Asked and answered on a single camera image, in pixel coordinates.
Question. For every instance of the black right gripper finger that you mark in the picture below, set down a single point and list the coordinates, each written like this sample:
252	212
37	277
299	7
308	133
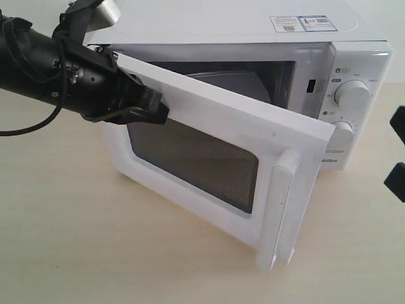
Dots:
397	122
395	181

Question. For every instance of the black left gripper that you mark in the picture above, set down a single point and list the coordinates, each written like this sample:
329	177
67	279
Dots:
91	84

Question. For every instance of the white lidded plastic container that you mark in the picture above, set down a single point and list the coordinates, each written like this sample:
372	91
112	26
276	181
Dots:
241	82

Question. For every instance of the white microwave door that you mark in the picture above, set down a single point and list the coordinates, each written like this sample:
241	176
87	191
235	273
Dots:
245	166

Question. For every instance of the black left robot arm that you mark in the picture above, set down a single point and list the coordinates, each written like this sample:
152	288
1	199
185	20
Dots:
27	56

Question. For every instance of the white microwave oven body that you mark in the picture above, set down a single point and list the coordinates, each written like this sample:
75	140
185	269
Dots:
301	71

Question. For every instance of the white power knob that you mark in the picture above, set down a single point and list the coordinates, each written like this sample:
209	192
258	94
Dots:
352	94

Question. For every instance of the white timer knob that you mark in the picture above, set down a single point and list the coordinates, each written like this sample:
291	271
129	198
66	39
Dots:
342	135

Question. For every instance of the blue energy label sticker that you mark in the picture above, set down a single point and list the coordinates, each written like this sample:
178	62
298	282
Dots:
316	23

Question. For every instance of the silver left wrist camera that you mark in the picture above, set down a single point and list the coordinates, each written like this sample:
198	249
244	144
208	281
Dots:
96	15

